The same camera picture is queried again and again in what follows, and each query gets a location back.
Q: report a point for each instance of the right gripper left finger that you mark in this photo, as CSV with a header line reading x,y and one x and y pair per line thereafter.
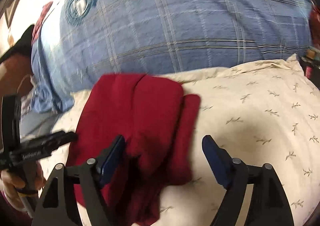
x,y
58,202

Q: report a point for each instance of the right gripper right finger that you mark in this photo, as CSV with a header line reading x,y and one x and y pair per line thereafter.
x,y
269,204

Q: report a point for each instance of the red sweater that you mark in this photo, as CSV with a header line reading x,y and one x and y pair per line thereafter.
x,y
157,120

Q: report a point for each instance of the person's left hand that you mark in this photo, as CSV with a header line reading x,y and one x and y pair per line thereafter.
x,y
12,182

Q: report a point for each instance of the grey star-print bedsheet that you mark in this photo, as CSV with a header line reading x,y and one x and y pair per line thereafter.
x,y
34,124

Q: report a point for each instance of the cream leaf-print pillow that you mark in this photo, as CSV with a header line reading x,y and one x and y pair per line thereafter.
x,y
261,112

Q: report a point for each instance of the black cloth on headboard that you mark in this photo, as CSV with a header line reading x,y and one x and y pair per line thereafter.
x,y
22,47

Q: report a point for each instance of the dark red patterned cloth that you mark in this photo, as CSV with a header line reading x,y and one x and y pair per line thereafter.
x,y
38,24

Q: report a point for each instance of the clutter pile beside bed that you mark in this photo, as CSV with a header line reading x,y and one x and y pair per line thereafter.
x,y
310,64

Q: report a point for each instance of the blue plaid quilt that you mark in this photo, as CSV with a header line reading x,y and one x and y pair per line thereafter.
x,y
81,40

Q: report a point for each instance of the red shiny plastic bag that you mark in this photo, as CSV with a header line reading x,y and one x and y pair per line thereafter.
x,y
314,23

